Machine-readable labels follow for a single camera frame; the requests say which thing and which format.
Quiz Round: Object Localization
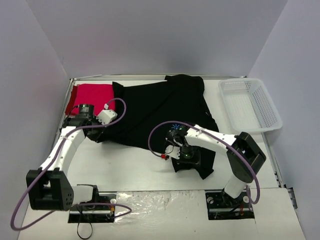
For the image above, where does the purple cable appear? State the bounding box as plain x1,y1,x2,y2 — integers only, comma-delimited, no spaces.
10,97,133,231
147,121,261,205

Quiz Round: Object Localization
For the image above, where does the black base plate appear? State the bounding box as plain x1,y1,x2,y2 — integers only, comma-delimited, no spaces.
205,190,255,221
67,192,117,224

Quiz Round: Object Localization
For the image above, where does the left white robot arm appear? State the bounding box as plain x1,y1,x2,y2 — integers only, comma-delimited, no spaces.
26,104,117,211

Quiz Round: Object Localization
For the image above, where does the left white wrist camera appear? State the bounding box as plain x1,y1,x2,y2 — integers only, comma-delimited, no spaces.
96,104,118,125

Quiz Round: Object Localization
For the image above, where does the folded red t shirt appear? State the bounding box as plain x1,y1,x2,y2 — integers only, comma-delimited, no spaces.
65,83,114,116

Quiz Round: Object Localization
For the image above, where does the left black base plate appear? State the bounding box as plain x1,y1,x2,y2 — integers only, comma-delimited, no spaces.
67,192,117,224

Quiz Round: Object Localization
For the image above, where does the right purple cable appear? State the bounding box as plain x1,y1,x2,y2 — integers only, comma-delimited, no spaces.
147,121,261,205

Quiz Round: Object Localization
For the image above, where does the black t shirt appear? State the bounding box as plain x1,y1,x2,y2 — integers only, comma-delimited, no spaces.
96,74,221,180

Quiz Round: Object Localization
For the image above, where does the white plastic basket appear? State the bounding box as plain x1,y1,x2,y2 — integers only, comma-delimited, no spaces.
218,78,283,134

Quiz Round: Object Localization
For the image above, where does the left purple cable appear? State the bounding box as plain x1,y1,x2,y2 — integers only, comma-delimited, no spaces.
10,97,133,231

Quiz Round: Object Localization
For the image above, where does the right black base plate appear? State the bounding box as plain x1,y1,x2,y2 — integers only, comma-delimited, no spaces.
205,190,255,221

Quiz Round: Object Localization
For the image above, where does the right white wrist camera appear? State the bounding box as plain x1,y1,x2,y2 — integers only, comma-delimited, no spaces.
161,145,180,160

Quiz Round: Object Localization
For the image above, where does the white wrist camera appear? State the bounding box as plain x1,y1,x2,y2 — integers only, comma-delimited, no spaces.
96,104,118,125
161,145,180,160

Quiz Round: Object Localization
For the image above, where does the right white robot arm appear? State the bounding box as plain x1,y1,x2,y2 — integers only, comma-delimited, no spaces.
165,125,267,207

